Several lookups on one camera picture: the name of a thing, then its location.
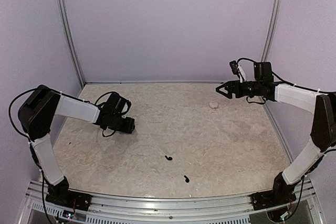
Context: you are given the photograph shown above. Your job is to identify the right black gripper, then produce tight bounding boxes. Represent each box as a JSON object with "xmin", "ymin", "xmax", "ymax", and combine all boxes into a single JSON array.
[{"xmin": 216, "ymin": 79, "xmax": 263, "ymax": 99}]

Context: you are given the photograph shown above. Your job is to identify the pink earbud charging case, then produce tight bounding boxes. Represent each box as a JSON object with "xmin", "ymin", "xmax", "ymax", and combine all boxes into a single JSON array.
[{"xmin": 208, "ymin": 101, "xmax": 218, "ymax": 109}]

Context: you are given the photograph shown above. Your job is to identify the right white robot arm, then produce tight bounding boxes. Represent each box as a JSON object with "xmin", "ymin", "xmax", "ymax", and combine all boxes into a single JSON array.
[{"xmin": 216, "ymin": 61, "xmax": 335, "ymax": 205}]

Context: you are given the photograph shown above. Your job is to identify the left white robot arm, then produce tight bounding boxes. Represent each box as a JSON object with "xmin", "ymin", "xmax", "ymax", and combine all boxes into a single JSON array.
[{"xmin": 18, "ymin": 85, "xmax": 135, "ymax": 206}]

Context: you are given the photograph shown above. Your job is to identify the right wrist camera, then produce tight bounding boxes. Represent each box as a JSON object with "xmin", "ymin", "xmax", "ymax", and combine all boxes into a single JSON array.
[{"xmin": 229, "ymin": 60, "xmax": 246, "ymax": 83}]

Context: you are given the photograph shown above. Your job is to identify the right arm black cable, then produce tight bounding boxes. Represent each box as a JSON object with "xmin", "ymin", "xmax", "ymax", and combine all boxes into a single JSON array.
[{"xmin": 236, "ymin": 57, "xmax": 329, "ymax": 104}]

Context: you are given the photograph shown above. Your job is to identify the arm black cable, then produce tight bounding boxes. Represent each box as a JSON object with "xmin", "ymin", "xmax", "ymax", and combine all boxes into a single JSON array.
[
  {"xmin": 8, "ymin": 89, "xmax": 132, "ymax": 224},
  {"xmin": 236, "ymin": 57, "xmax": 329, "ymax": 104}
]

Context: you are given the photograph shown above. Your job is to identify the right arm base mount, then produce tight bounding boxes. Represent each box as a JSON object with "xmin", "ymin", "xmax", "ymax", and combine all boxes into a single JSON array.
[{"xmin": 250, "ymin": 190, "xmax": 297, "ymax": 210}]

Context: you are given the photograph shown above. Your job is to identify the right aluminium corner post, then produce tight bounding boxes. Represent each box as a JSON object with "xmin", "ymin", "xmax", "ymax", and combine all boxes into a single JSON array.
[{"xmin": 261, "ymin": 0, "xmax": 281, "ymax": 61}]

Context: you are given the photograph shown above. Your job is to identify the aluminium corner post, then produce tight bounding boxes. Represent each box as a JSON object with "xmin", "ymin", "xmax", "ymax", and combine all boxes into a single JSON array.
[
  {"xmin": 57, "ymin": 0, "xmax": 86, "ymax": 88},
  {"xmin": 261, "ymin": 0, "xmax": 281, "ymax": 61}
]

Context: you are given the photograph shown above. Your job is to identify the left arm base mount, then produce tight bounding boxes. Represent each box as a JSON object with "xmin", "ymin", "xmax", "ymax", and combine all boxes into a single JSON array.
[{"xmin": 46, "ymin": 190, "xmax": 92, "ymax": 211}]

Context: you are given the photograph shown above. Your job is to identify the left aluminium corner post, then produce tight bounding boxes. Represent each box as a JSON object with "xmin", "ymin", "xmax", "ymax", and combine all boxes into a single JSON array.
[{"xmin": 57, "ymin": 0, "xmax": 86, "ymax": 88}]

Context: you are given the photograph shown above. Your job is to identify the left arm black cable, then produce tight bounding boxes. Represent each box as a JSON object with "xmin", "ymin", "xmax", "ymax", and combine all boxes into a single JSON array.
[{"xmin": 8, "ymin": 89, "xmax": 132, "ymax": 224}]

